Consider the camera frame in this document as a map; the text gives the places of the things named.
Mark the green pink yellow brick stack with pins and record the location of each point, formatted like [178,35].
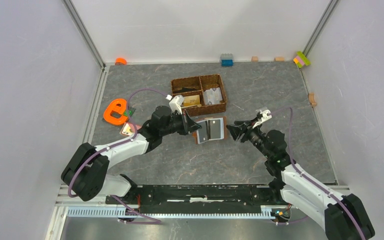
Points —
[301,60]

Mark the green toy block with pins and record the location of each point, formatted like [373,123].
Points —
[129,112]

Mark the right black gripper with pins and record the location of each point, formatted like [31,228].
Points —
[236,131]

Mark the brown wicker divided basket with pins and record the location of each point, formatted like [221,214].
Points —
[201,83]

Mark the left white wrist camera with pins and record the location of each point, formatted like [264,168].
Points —
[175,103]

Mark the small wooden block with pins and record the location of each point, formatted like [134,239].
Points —
[254,59]

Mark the brown leather card holder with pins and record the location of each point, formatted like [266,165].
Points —
[224,129]

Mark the wooden arch block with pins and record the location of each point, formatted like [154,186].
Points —
[312,100]

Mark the black card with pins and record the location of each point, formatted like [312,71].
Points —
[203,132]
[184,90]

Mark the black card in basket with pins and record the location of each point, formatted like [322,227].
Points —
[184,90]

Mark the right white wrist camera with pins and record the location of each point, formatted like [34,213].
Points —
[262,116]

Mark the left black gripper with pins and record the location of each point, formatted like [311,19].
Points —
[189,124]

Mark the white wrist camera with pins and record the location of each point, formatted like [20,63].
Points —
[262,116]
[175,103]

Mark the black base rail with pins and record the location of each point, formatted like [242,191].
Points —
[202,198]

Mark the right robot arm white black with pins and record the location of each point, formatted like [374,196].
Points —
[342,217]

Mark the orange plastic letter toy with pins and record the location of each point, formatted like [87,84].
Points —
[114,114]

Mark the pink card on table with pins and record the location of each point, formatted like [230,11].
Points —
[128,129]

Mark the blue grey toy brick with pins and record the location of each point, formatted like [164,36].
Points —
[226,60]

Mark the gold card in basket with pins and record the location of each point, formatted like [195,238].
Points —
[191,100]

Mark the dark grey card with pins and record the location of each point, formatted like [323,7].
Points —
[215,129]

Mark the white cards in basket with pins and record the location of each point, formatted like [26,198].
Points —
[212,96]

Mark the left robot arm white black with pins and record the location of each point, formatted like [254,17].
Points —
[86,172]

